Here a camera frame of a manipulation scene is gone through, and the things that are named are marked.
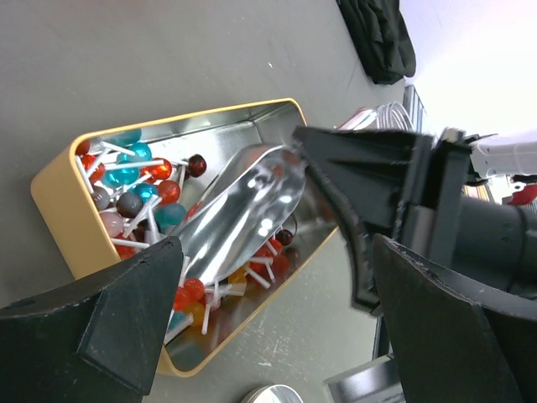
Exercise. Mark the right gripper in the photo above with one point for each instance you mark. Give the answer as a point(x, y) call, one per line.
point(391, 179)

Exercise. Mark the red candy box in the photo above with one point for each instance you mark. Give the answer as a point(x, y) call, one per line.
point(523, 197)

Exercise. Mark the metal scoop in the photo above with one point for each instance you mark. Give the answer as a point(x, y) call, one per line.
point(254, 193)

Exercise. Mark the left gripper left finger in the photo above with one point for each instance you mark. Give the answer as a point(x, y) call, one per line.
point(97, 339)

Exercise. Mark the black cloth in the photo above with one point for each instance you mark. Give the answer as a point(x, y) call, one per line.
point(381, 39)

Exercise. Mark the clear jar lid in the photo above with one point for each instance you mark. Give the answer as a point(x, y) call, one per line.
point(273, 394)

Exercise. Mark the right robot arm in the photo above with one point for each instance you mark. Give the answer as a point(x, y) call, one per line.
point(495, 244)

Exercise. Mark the gold candy tin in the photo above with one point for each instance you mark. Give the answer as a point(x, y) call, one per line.
point(60, 193)

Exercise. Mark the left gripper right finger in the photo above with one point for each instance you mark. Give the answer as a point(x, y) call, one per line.
point(454, 338)

